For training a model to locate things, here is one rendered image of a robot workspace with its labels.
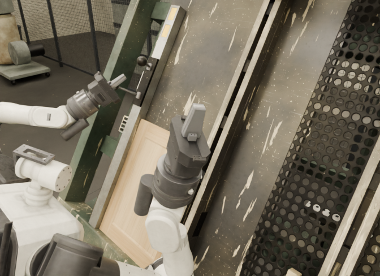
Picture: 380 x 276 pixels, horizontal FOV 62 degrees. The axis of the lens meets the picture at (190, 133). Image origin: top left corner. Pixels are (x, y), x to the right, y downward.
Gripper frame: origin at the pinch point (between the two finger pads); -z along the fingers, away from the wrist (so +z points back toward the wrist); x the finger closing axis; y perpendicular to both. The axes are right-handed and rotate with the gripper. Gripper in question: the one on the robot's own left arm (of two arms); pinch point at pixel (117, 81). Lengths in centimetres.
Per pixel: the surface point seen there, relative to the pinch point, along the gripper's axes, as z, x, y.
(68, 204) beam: 51, 38, -16
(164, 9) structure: -33.3, -3.5, -34.2
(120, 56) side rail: -6.1, 2.0, -32.8
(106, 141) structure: 21.9, 28.4, -25.9
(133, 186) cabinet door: 19.7, 36.0, 5.5
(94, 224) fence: 42, 43, 2
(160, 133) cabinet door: -1.4, 24.4, 4.1
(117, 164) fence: 20.4, 29.0, -3.9
